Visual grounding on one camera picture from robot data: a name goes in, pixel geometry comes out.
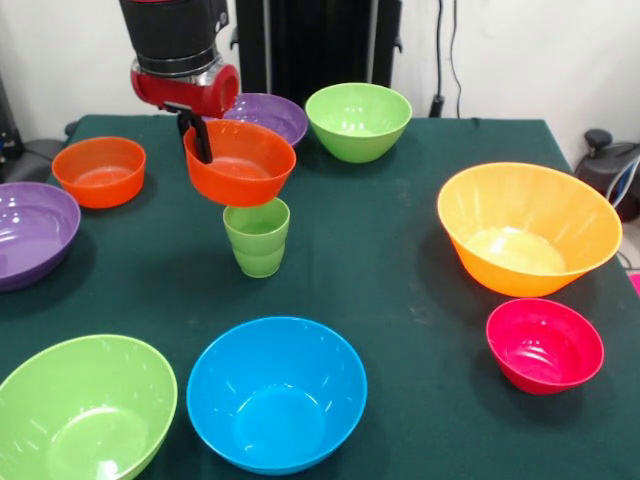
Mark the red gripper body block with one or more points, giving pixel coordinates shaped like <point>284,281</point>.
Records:
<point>190,97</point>

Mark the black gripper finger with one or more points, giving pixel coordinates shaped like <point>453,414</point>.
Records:
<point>185,122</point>
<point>204,145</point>

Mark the red-orange bowl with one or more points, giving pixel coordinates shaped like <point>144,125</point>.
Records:
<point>100,175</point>
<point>245,175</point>

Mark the green cup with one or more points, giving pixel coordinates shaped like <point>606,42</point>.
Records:
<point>257,245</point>

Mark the purple bowl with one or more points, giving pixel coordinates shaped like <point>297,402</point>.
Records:
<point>30,235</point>
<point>275,112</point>

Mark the blue bowl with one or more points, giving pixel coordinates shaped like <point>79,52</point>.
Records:
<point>277,400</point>

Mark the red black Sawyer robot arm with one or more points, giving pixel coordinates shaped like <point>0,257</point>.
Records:
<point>170,30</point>

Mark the small green bowl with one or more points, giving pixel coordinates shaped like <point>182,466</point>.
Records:
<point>357,135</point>

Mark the black grey base foot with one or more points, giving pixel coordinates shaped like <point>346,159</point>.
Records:
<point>605,170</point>
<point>30,160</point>

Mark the dark green table cloth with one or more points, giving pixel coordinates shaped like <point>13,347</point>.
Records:
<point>375,280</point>

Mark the large green bowl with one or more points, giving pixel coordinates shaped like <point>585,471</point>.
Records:
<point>85,410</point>

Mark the large orange bowl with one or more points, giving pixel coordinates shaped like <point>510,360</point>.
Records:
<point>525,235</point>

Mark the pink bowl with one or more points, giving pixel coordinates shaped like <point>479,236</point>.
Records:
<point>545,350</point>

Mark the black pedestal column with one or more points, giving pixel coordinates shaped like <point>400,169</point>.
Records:
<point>320,45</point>

